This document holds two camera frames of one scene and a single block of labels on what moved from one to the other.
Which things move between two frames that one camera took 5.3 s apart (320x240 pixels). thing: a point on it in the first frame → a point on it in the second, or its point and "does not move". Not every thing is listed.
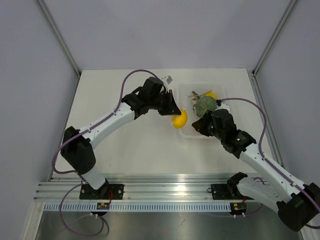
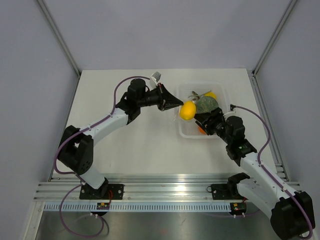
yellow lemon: (180, 121) → (187, 110)
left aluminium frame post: (59, 37) does not move
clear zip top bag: (179, 121) → (186, 112)
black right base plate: (226, 192) does not move
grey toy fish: (195, 97) does not move
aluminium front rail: (137, 188) does not move
